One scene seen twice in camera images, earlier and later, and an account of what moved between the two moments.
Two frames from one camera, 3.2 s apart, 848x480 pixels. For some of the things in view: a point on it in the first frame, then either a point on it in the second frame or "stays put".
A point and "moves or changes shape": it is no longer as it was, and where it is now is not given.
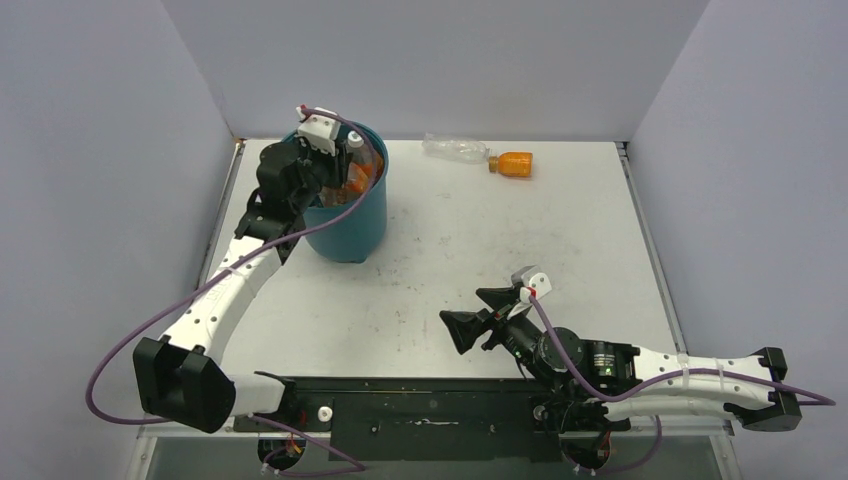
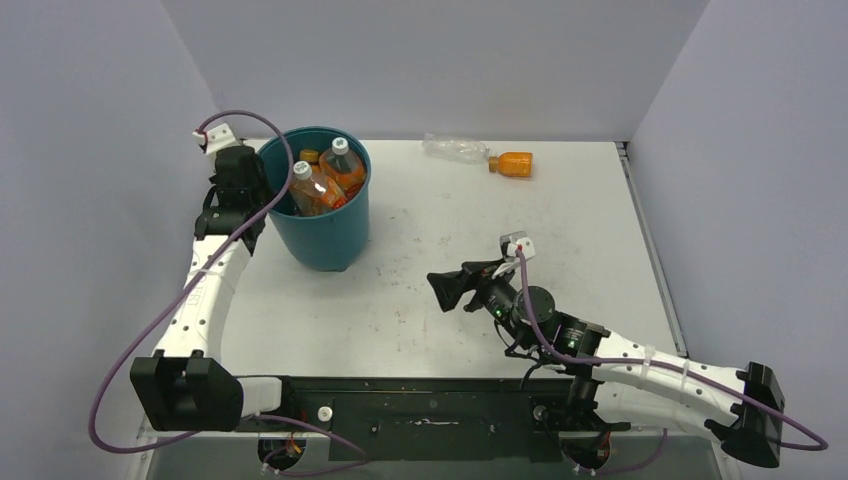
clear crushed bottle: x=455 y=149 stays put
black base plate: x=435 y=419 stays put
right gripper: x=466 y=327 → x=450 y=286
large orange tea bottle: x=361 y=168 moves or changes shape
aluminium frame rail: x=650 y=248 stays put
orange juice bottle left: x=512 y=164 stays put
